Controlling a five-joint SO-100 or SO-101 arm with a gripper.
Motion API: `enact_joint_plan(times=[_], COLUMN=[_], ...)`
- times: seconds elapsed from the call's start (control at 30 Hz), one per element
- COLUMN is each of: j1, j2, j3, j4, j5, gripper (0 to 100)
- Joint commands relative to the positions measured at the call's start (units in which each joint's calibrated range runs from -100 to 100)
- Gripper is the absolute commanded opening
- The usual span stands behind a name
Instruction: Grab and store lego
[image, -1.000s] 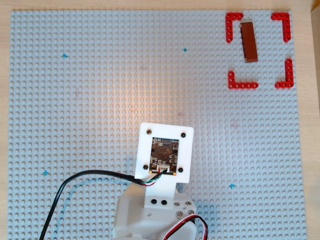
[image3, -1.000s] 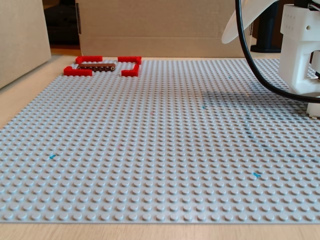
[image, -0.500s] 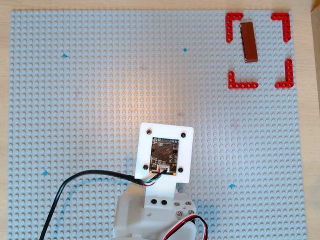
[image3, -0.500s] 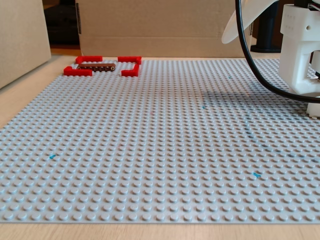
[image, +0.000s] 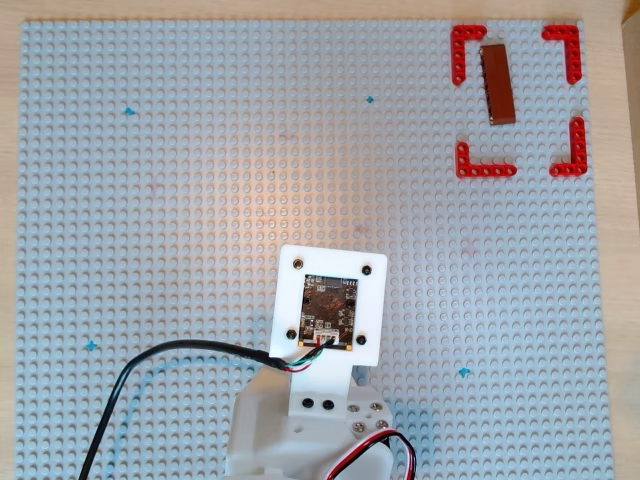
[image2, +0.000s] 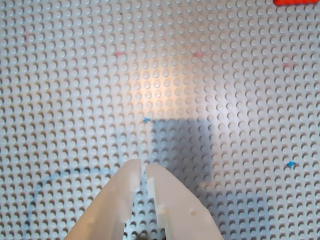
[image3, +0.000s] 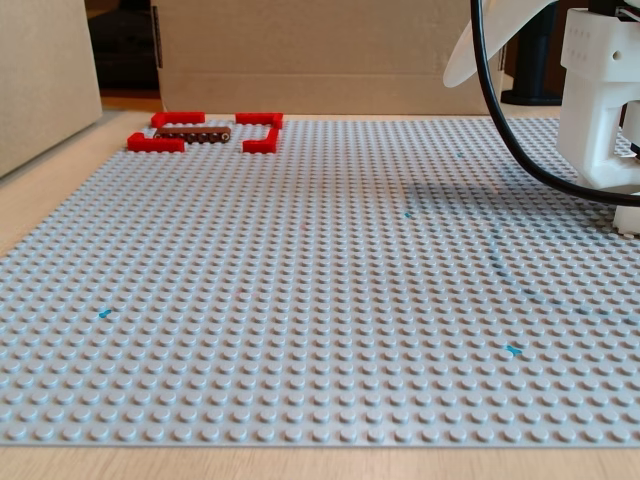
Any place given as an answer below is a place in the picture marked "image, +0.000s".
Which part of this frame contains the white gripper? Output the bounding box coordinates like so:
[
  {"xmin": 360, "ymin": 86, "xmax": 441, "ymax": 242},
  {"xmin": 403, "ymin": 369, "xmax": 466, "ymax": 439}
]
[{"xmin": 226, "ymin": 371, "xmax": 397, "ymax": 480}]

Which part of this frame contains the brown lego technic beam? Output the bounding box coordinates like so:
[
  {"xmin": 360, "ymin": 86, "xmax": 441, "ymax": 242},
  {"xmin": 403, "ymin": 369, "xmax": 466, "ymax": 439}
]
[{"xmin": 478, "ymin": 43, "xmax": 518, "ymax": 127}]

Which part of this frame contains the grey lego baseplate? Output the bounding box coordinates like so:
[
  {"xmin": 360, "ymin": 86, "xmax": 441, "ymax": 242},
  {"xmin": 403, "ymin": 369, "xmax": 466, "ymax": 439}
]
[{"xmin": 13, "ymin": 18, "xmax": 617, "ymax": 480}]

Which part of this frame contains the red L-shaped lego beam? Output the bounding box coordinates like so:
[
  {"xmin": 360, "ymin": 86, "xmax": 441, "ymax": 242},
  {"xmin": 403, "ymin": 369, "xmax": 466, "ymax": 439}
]
[
  {"xmin": 455, "ymin": 141, "xmax": 518, "ymax": 180},
  {"xmin": 548, "ymin": 116, "xmax": 587, "ymax": 178},
  {"xmin": 541, "ymin": 23, "xmax": 584, "ymax": 85},
  {"xmin": 451, "ymin": 24, "xmax": 488, "ymax": 85}
]

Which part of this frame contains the black camera cable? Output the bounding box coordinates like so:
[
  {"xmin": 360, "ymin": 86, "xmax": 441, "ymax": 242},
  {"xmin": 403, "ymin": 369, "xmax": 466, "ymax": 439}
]
[{"xmin": 77, "ymin": 337, "xmax": 337, "ymax": 480}]

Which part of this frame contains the red white black servo wire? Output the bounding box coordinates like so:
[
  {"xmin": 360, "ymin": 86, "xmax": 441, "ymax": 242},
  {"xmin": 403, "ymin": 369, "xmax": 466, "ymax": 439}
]
[{"xmin": 324, "ymin": 429, "xmax": 418, "ymax": 480}]

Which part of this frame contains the camera circuit board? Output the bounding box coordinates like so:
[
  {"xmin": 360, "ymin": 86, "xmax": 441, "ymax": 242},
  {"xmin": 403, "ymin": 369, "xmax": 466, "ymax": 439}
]
[{"xmin": 298, "ymin": 273, "xmax": 361, "ymax": 350}]

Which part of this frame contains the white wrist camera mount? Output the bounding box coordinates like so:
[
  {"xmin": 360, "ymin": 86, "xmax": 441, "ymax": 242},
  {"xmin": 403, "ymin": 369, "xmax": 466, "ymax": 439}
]
[{"xmin": 268, "ymin": 243, "xmax": 389, "ymax": 417}]

